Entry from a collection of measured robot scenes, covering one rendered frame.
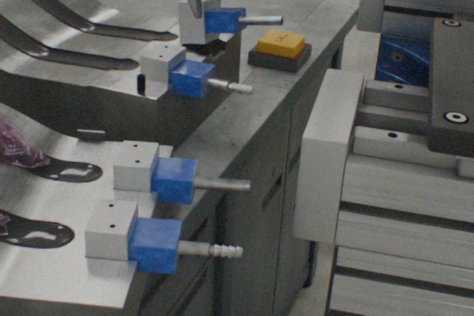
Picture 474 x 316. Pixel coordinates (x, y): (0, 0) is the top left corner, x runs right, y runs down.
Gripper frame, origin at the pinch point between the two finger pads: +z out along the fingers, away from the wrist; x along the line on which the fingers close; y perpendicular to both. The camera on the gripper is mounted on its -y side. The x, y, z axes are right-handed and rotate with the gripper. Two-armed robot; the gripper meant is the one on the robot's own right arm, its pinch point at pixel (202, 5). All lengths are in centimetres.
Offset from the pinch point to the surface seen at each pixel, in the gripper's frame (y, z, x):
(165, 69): 1.2, 5.4, -13.6
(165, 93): 2.0, 7.8, -15.4
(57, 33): -19.2, 3.3, -5.2
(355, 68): -30, 59, 226
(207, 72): 5.4, 6.1, -11.4
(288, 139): -0.9, 30.3, 38.0
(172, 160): 7.4, 11.9, -25.3
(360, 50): -33, 56, 248
